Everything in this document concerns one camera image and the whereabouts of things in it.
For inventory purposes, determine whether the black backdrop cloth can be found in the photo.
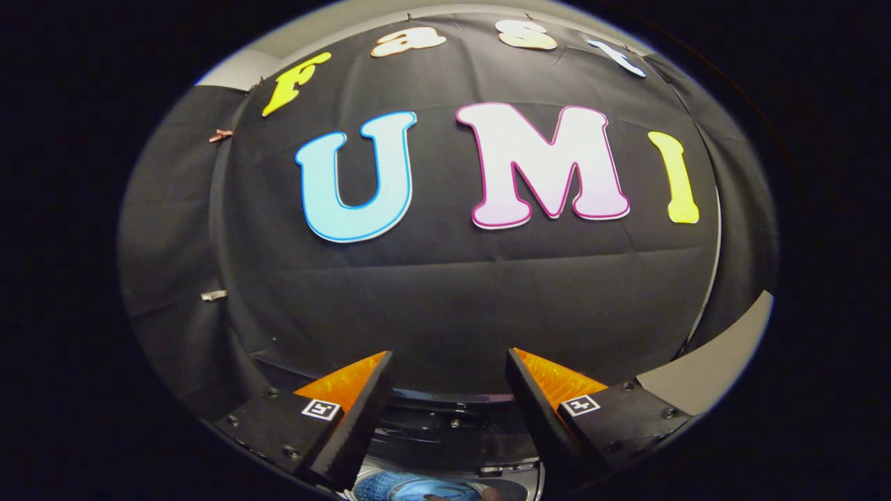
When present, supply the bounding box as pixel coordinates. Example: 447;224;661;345
117;10;779;425

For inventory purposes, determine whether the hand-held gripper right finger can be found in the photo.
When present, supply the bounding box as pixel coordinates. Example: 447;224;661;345
505;347;693;482

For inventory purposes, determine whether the light blue polo shirt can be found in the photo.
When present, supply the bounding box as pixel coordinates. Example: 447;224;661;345
354;471;488;501

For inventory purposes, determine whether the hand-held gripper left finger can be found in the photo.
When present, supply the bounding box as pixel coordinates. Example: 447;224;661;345
212;350;395;491

